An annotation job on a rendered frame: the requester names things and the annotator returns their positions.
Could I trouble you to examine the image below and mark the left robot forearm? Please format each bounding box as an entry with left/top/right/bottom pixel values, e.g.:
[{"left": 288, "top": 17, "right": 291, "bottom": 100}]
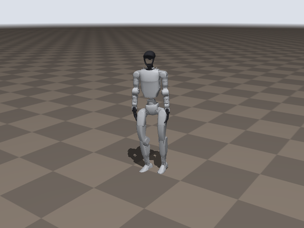
[{"left": 163, "top": 91, "right": 170, "bottom": 111}]

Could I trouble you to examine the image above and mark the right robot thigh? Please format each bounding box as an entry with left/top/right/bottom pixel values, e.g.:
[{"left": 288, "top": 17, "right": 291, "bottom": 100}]
[{"left": 136, "top": 108, "right": 150, "bottom": 145}]

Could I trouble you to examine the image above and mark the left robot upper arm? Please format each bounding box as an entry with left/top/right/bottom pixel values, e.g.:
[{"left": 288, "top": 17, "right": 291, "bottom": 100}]
[{"left": 159, "top": 70, "right": 168, "bottom": 96}]

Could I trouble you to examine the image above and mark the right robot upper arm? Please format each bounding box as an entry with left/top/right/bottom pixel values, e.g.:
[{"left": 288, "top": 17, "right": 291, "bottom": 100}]
[{"left": 132, "top": 70, "right": 140, "bottom": 95}]

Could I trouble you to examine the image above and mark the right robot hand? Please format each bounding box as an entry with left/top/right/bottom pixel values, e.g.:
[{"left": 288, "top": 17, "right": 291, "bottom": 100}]
[{"left": 132, "top": 107, "right": 137, "bottom": 121}]

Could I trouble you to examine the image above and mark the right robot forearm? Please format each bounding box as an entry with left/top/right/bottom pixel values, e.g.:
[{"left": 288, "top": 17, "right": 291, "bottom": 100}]
[{"left": 132, "top": 94, "right": 138, "bottom": 109}]

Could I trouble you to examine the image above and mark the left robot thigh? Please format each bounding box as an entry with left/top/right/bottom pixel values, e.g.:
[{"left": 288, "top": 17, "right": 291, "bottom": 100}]
[{"left": 157, "top": 107, "right": 167, "bottom": 143}]

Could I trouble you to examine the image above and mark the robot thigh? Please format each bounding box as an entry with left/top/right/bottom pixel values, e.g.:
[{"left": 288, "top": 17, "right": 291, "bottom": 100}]
[
  {"left": 157, "top": 107, "right": 167, "bottom": 143},
  {"left": 136, "top": 108, "right": 150, "bottom": 145}
]

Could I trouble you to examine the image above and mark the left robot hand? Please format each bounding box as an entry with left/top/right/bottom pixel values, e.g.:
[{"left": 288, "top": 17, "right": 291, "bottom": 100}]
[{"left": 164, "top": 109, "right": 170, "bottom": 123}]

